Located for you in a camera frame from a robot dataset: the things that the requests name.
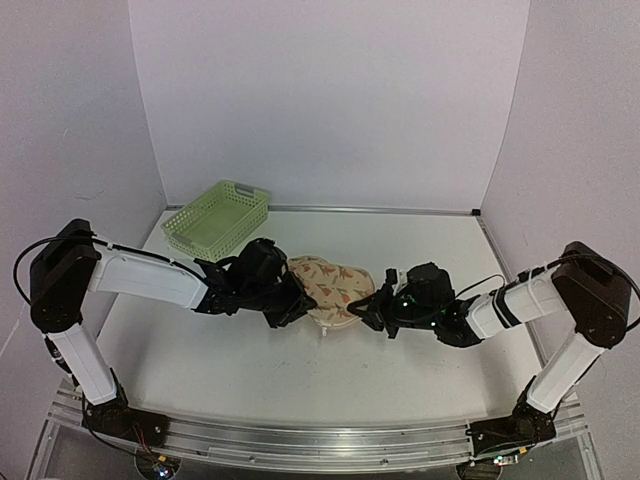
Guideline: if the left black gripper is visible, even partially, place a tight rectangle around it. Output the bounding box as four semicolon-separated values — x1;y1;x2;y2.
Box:
243;271;318;330

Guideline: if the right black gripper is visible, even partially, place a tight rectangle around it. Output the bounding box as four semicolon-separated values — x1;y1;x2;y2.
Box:
348;284;440;340

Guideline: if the floral mesh laundry bag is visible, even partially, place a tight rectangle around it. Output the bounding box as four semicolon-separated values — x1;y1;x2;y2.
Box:
287;256;375;337

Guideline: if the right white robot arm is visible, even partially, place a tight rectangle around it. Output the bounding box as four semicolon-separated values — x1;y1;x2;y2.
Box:
348;242;639;443

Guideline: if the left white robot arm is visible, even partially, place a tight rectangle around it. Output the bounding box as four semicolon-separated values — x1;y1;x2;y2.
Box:
12;219;317;437

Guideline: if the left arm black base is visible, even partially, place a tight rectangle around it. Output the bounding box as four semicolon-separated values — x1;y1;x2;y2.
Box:
82;400;170;453

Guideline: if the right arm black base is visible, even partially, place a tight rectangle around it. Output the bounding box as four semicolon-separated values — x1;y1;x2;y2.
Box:
465;403;556;459

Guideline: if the green plastic basket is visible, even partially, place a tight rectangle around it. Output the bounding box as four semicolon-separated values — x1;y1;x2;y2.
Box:
161;180;271;262

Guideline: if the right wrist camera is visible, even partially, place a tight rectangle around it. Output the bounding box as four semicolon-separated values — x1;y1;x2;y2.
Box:
385;268;407;292

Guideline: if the aluminium front rail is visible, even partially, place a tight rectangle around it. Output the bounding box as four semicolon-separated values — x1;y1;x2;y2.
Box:
37;377;601;480

